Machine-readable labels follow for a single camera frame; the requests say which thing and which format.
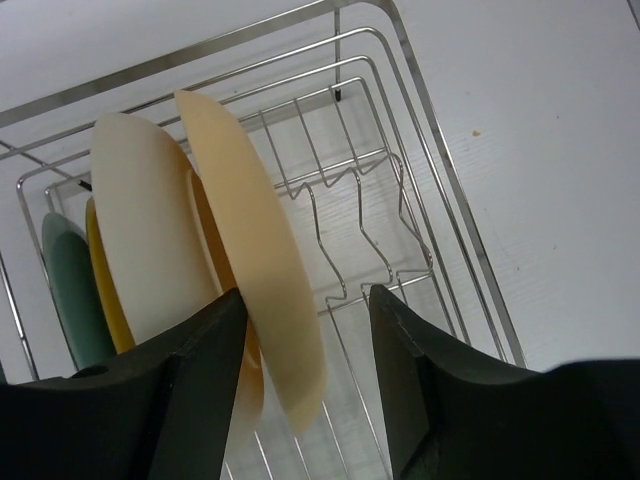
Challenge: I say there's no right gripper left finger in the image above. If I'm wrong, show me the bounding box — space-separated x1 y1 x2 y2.
1 289 248 479

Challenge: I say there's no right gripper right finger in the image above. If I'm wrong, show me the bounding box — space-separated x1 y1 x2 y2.
369 285 639 479

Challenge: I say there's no yellow patterned plate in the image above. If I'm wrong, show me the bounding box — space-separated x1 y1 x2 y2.
85 197 135 354

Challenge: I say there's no blue green patterned plate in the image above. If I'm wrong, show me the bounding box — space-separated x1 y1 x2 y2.
41 212 115 370

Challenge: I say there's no orange plate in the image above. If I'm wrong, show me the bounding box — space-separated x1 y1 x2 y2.
174 90 327 434

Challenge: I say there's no cream plate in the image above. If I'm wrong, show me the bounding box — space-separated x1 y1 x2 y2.
91 113 222 343

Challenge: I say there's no wire dish rack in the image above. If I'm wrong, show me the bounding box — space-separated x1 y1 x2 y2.
1 1 524 479

